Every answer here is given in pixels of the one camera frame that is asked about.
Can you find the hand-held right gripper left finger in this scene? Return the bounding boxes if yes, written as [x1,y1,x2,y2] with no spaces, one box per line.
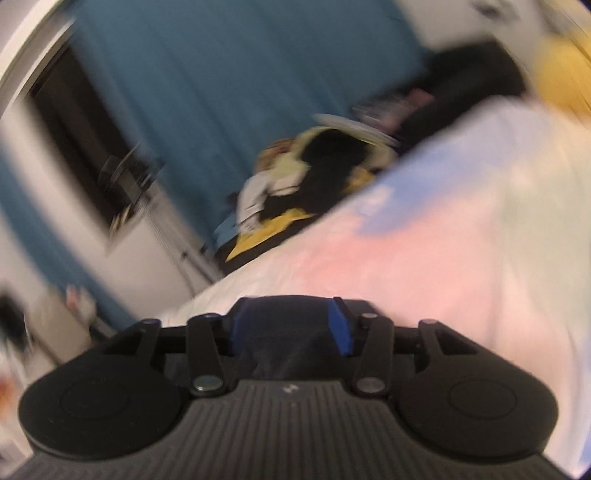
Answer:
[102,298,253,398]

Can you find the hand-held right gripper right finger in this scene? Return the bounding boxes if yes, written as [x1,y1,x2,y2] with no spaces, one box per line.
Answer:
[326,297,482,398]

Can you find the black drawstring pants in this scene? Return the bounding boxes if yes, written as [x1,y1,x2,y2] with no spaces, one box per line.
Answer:
[231,295,362,382]

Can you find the yellow and black clothes pile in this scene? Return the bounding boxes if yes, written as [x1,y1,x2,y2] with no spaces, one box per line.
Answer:
[217,124,402,264]

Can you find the pastel bed blanket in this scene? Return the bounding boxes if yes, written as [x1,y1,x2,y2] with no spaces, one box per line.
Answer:
[159,97,591,480]

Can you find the blue curtain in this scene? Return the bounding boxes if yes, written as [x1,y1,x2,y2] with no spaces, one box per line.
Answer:
[69,0,432,278]

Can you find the dark window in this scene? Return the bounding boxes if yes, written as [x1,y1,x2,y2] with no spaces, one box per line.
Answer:
[28,46,162,227]

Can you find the dark cloth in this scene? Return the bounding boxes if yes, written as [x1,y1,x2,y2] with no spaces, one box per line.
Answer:
[399,41,537,149]

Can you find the yellow cushion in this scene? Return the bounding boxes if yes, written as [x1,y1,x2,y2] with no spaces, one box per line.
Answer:
[531,32,591,121]

